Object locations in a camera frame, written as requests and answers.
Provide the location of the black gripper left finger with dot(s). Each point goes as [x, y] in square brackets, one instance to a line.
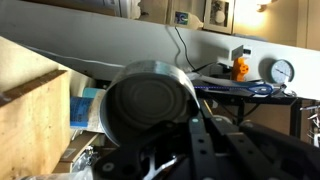
[160, 156]

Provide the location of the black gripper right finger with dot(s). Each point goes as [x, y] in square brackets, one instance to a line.
[266, 156]

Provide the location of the silver tin can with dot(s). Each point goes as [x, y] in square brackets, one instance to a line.
[146, 96]

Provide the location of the tan cardboard box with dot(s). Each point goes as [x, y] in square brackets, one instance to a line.
[78, 146]

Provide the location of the round grey gauge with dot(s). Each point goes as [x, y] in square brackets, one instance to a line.
[282, 71]

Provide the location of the blue white cylindrical canister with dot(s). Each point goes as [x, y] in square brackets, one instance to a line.
[81, 111]

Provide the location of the white orange power strip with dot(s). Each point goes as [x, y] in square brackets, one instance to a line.
[240, 66]

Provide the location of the wooden cutting board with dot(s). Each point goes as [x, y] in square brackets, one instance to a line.
[33, 126]

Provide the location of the white jug blue label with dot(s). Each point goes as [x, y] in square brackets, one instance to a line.
[185, 19]

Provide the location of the white framed box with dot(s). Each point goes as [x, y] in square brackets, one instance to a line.
[219, 15]

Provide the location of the black frame wooden workbench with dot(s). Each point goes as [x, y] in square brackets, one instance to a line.
[296, 116]

